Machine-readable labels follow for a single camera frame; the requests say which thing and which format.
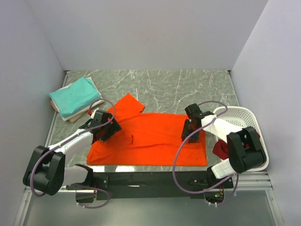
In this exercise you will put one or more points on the dark red t-shirt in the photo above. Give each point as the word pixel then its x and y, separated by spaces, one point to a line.
pixel 221 150

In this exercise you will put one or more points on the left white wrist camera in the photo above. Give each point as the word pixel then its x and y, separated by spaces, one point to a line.
pixel 92 113

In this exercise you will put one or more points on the folded white t-shirt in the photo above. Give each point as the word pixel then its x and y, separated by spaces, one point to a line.
pixel 94 103

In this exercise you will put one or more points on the white perforated plastic basket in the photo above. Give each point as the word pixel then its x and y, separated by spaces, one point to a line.
pixel 243 117

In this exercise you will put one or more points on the folded beige t-shirt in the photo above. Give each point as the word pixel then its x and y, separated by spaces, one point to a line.
pixel 73 118

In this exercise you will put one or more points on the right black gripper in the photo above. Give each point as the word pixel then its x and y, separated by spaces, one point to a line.
pixel 185 131

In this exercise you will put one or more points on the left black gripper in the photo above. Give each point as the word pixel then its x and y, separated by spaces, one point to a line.
pixel 114 128

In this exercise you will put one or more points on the orange t-shirt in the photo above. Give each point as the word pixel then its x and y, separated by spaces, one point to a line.
pixel 147 139

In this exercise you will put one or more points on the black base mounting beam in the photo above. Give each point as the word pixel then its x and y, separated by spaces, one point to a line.
pixel 153 184

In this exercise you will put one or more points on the folded teal t-shirt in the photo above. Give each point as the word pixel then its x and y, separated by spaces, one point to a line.
pixel 75 98

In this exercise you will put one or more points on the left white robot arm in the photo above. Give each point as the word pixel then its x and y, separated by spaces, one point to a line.
pixel 46 170

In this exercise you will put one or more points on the aluminium frame rail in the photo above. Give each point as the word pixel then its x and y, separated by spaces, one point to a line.
pixel 27 195

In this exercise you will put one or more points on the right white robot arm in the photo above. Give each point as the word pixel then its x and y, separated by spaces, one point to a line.
pixel 221 128

